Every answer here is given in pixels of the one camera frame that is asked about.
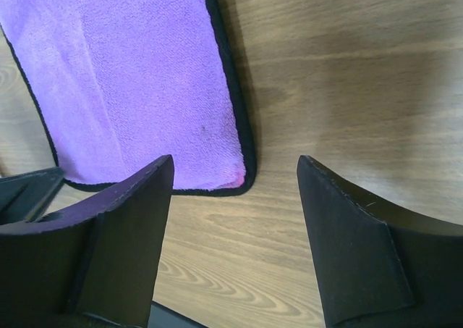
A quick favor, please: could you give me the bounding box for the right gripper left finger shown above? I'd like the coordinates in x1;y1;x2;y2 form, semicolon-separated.
1;155;174;327

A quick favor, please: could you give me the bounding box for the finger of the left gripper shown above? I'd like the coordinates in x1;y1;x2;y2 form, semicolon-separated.
1;167;64;224

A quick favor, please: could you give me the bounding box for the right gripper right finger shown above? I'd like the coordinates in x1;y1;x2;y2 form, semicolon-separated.
297;156;462;327

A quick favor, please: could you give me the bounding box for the purple towel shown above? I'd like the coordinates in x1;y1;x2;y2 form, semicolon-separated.
1;0;257;196

